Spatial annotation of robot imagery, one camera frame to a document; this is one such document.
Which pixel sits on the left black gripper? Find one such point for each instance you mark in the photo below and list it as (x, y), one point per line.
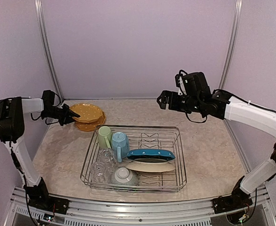
(66, 118)

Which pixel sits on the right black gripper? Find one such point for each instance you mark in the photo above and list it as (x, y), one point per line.
(173, 105)

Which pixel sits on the yellow polka dot plate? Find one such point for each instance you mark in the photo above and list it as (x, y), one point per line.
(87, 127)
(88, 113)

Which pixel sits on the blue polka dot plate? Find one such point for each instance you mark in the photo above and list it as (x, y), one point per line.
(150, 154)

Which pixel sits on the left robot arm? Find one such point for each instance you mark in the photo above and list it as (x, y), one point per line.
(12, 127)

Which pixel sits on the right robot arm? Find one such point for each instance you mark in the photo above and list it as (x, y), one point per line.
(194, 96)

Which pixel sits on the green ceramic mug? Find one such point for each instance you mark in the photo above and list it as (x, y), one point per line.
(104, 137)

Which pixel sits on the clear glass cup rear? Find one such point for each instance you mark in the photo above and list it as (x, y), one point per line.
(107, 158)

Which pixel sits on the clear glass cup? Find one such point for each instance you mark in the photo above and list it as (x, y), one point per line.
(107, 158)
(99, 173)

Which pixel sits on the light blue ceramic mug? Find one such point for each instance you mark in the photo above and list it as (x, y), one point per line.
(120, 145)

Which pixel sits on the clear glass cup front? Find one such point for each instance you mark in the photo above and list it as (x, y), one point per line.
(99, 173)

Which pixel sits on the cream white plate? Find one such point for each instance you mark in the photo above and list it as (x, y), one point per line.
(150, 165)

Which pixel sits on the grey ceramic bowl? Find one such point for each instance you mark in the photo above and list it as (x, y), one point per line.
(124, 176)

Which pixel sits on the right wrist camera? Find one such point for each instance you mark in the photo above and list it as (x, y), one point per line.
(180, 81)

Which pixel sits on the metal wire dish rack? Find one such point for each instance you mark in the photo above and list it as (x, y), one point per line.
(142, 137)

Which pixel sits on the right aluminium corner post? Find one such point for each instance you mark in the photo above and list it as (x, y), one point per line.
(232, 42)

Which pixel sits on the aluminium corner post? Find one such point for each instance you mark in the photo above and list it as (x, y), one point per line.
(46, 47)
(232, 42)

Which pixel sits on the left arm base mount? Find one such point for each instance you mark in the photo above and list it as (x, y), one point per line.
(50, 203)

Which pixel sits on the aluminium front frame rail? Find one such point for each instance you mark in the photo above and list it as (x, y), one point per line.
(84, 212)

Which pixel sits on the left aluminium corner post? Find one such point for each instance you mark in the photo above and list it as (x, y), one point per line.
(46, 47)

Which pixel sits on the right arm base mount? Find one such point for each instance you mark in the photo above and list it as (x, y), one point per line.
(230, 202)

